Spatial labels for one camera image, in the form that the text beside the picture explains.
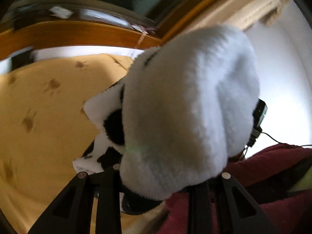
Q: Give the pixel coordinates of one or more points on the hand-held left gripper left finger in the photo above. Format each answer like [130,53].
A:
[109,182]

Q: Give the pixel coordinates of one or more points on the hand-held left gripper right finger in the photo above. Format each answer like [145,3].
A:
[199,199]

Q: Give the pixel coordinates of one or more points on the cow print fleece garment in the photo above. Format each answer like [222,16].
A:
[182,102]

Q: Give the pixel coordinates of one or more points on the yellow green cloth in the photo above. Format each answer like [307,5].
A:
[304,182]

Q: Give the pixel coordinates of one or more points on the yellow paw print blanket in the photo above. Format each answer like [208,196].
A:
[48,126]

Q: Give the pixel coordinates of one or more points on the black box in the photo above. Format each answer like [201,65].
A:
[23,58]

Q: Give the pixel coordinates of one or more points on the white paper sheet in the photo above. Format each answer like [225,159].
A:
[61,11]

